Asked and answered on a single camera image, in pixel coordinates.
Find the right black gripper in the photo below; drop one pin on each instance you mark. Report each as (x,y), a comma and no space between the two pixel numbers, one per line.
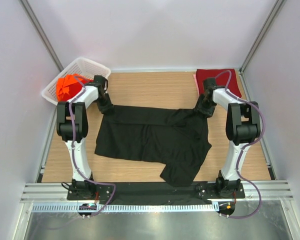
(208,112)

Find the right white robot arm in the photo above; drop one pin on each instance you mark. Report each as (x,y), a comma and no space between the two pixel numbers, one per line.
(243,128)

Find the orange t-shirt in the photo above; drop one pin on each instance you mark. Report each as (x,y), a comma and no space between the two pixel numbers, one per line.
(69,86)

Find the white plastic basket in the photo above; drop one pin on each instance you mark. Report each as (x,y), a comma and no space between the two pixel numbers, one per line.
(82,66)

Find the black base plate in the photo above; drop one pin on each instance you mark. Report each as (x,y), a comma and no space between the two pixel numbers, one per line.
(151,193)

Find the white slotted cable duct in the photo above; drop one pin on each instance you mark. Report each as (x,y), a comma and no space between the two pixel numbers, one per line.
(79,207)

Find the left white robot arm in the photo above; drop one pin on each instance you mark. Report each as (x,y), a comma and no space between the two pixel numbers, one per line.
(72,126)

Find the folded dark red t-shirt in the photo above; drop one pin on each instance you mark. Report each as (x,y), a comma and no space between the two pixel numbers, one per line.
(202,74)

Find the black t-shirt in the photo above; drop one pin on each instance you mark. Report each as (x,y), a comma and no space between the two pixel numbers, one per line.
(177,138)

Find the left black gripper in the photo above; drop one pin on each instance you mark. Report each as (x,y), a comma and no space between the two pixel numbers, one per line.
(108,107)

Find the aluminium frame rail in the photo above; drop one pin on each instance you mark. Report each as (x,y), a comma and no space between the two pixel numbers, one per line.
(54,192)

